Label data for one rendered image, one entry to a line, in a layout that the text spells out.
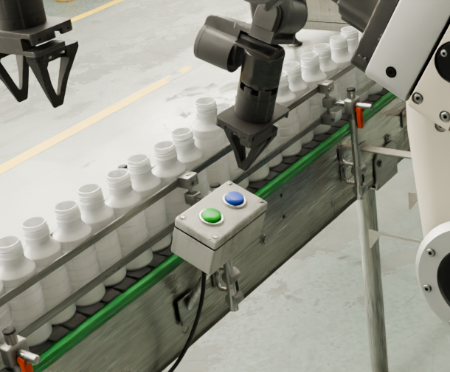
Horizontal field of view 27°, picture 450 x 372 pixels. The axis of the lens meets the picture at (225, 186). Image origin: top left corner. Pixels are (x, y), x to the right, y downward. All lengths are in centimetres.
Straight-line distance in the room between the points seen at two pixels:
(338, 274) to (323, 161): 149
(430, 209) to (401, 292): 220
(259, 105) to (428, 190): 37
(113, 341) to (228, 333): 165
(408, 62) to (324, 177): 115
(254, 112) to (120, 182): 27
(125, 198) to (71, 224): 12
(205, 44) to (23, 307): 45
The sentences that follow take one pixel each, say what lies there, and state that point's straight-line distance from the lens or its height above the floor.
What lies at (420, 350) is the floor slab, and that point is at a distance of 295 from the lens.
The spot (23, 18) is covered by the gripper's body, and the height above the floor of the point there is 150.
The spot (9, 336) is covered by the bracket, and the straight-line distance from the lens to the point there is 124.
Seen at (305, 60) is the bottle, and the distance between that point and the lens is 188.
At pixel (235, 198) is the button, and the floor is 112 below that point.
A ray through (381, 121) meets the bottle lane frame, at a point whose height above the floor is 95.
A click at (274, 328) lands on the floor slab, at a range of 310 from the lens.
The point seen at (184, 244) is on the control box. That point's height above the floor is 108.
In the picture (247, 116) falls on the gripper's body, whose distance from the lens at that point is 132.
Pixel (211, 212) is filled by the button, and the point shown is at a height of 112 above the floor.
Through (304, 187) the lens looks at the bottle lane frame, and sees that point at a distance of 184.
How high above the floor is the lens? 175
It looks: 25 degrees down
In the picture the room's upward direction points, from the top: 9 degrees counter-clockwise
